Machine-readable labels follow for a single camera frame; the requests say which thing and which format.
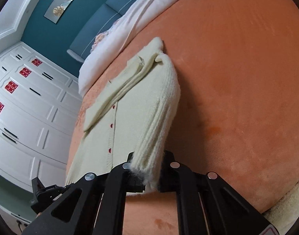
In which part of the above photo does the cream knit cardigan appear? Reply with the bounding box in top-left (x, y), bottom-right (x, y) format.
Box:
top-left (66, 37), bottom-right (180, 192)

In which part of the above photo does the cream fluffy rug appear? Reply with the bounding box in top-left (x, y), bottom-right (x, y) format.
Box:
top-left (263, 181), bottom-right (299, 234)

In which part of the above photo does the white panelled wardrobe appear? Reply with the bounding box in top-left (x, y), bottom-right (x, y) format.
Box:
top-left (0, 42), bottom-right (82, 191)

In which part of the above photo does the teal upholstered headboard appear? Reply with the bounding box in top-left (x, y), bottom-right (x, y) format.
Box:
top-left (67, 0), bottom-right (136, 63)

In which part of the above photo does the orange plush bed blanket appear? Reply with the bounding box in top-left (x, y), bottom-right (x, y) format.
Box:
top-left (65, 0), bottom-right (299, 235)

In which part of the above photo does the pale pink duvet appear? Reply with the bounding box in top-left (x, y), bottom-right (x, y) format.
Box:
top-left (78, 0), bottom-right (178, 97)

